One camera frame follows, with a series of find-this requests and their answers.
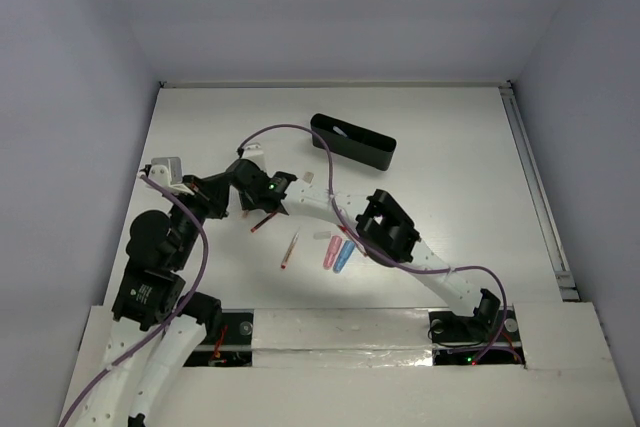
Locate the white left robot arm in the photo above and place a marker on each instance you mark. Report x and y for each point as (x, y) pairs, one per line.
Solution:
(157, 320)

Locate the aluminium side rail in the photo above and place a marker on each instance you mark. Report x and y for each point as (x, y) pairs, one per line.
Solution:
(564, 278)

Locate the white pen in container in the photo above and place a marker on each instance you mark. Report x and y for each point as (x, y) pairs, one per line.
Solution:
(340, 132)

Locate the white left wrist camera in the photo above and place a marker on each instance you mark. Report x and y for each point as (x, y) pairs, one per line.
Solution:
(167, 173)

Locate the orange highlighter pen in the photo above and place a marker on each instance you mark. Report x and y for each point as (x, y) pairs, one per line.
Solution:
(262, 222)

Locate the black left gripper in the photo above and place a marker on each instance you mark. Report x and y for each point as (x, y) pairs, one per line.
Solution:
(201, 191)

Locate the black stationery container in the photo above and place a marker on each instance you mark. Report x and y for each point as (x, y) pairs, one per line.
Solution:
(365, 146)

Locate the pink highlighter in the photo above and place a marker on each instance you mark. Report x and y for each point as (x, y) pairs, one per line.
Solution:
(332, 252)

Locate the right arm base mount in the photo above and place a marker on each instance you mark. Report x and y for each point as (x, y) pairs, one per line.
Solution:
(454, 345)

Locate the grey white eraser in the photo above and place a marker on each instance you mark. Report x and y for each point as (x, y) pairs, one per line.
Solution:
(308, 177)

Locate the blue highlighter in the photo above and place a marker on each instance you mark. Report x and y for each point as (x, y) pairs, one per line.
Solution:
(343, 256)

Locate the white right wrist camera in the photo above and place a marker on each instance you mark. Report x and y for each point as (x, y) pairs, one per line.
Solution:
(253, 152)

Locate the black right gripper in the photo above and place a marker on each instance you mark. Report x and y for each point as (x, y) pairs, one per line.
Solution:
(247, 203)

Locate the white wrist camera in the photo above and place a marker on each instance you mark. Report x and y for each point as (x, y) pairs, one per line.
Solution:
(253, 152)
(167, 173)

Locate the red ballpoint pen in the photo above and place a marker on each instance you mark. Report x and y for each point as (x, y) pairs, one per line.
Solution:
(358, 246)

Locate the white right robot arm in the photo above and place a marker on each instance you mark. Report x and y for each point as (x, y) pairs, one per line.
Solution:
(385, 231)

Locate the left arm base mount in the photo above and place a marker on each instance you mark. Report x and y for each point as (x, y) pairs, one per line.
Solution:
(233, 346)

